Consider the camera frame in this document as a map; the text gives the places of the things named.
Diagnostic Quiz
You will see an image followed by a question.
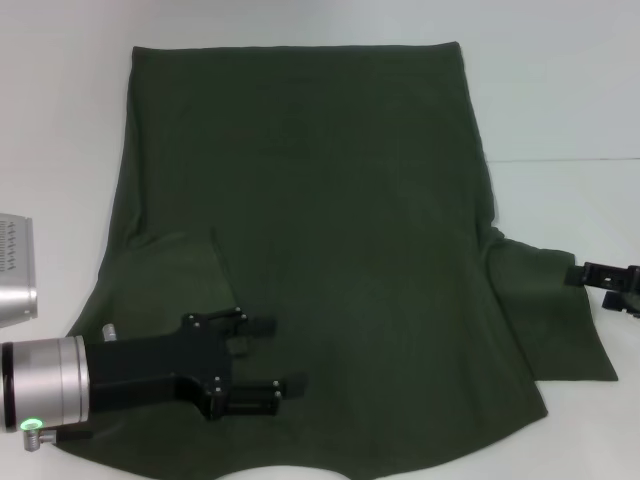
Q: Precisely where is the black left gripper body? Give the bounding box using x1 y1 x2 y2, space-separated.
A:
85 309 246 422

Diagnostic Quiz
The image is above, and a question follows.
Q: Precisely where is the dark green shirt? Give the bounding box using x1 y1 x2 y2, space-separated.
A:
64 40 619 480

